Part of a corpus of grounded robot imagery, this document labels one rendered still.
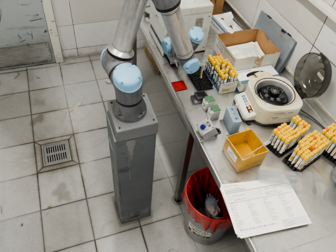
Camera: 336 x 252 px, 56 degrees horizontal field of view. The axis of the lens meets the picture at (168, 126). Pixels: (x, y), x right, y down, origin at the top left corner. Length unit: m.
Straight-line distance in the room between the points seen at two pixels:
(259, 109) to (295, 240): 0.59
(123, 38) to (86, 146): 1.38
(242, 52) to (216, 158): 0.75
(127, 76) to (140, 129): 0.26
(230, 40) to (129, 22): 0.83
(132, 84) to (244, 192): 0.63
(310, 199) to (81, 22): 2.49
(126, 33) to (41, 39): 1.94
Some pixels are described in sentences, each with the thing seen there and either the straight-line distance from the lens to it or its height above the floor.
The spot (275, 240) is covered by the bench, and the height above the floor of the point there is 0.88.
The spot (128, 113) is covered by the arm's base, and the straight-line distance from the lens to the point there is 1.38.
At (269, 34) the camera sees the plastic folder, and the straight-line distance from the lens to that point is 2.02.
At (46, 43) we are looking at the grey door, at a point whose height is 0.23.
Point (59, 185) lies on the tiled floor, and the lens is 2.40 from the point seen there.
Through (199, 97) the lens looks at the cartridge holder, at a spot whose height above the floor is 0.89.
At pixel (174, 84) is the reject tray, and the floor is 0.88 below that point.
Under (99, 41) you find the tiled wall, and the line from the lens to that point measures 3.33.
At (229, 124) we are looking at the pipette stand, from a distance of 1.50.
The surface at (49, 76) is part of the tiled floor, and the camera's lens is 3.20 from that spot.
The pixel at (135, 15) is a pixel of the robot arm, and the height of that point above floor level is 1.37.
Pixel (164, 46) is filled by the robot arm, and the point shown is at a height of 1.17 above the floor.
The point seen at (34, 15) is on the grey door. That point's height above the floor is 0.52.
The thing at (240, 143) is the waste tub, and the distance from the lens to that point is 1.49.
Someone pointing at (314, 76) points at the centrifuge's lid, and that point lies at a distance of 1.73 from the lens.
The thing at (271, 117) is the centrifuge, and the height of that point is 0.94.
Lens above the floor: 2.01
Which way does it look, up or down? 49 degrees down
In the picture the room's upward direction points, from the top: 6 degrees clockwise
